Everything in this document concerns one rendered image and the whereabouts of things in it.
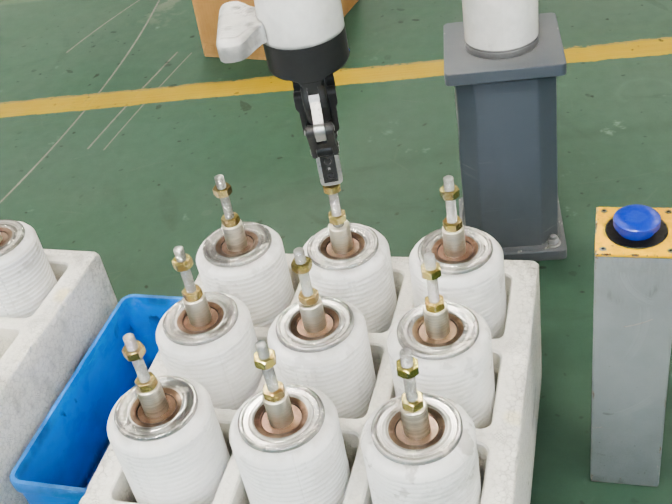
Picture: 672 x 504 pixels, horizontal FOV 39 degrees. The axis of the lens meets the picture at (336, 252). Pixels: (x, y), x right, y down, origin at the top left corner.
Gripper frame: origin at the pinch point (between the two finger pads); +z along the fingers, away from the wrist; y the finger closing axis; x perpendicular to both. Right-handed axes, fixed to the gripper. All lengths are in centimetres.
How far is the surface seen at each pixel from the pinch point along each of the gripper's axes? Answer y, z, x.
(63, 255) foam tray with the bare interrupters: 16.9, 17.3, 35.5
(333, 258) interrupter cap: -1.8, 10.3, 1.3
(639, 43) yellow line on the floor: 81, 36, -57
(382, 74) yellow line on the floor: 85, 35, -10
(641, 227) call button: -14.2, 2.9, -26.2
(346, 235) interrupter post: -0.8, 8.4, -0.4
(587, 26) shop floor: 91, 36, -50
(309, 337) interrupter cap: -13.1, 10.4, 4.3
